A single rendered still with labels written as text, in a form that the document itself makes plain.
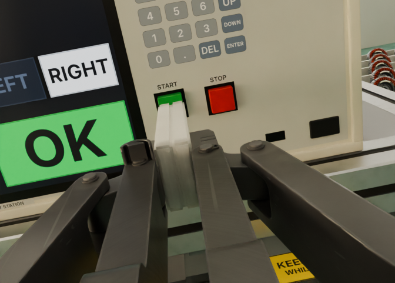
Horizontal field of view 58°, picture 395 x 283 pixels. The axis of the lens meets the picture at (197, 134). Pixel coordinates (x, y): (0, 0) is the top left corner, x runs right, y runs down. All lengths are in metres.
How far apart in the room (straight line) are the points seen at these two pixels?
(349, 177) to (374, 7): 7.25
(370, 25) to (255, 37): 7.24
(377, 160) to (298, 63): 0.10
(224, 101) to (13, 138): 0.16
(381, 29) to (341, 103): 7.32
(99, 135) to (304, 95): 0.16
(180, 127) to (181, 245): 0.15
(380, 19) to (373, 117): 7.21
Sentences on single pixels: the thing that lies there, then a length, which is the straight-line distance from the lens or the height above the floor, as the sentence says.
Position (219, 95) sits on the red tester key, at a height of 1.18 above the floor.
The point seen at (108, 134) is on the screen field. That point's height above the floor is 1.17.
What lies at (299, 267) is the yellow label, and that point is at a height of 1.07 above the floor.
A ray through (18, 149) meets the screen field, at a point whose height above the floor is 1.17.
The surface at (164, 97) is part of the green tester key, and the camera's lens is 0.26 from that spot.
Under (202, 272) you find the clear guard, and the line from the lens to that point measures 0.28.
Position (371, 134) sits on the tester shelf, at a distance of 0.36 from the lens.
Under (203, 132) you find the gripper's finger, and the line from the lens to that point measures 0.17.
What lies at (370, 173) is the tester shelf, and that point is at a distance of 0.30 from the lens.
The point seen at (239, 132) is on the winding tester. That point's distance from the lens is 0.28.
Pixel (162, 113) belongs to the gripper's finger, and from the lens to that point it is 0.19.
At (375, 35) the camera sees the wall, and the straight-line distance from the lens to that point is 7.58.
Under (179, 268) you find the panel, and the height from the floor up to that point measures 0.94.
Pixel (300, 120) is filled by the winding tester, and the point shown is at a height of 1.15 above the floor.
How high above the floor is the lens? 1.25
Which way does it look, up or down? 19 degrees down
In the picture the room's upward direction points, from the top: 11 degrees counter-clockwise
